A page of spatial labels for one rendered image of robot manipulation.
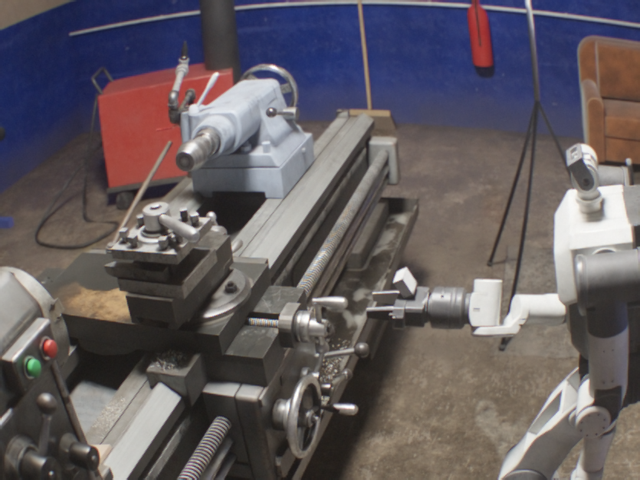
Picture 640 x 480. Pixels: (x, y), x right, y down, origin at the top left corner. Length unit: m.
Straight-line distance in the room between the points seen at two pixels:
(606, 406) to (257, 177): 1.55
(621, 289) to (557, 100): 4.55
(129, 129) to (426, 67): 2.24
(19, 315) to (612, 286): 0.94
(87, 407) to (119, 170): 3.13
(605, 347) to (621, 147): 3.83
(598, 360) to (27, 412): 0.96
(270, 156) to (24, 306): 1.48
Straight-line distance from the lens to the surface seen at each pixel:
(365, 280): 2.94
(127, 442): 1.57
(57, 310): 1.49
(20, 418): 1.13
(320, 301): 1.75
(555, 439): 1.72
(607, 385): 1.37
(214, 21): 4.69
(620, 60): 5.28
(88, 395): 1.95
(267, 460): 1.83
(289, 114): 2.61
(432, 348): 3.26
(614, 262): 1.27
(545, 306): 1.72
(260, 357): 1.70
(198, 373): 1.74
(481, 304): 1.66
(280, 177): 2.51
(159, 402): 1.67
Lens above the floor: 1.81
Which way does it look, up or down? 26 degrees down
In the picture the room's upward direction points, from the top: 6 degrees counter-clockwise
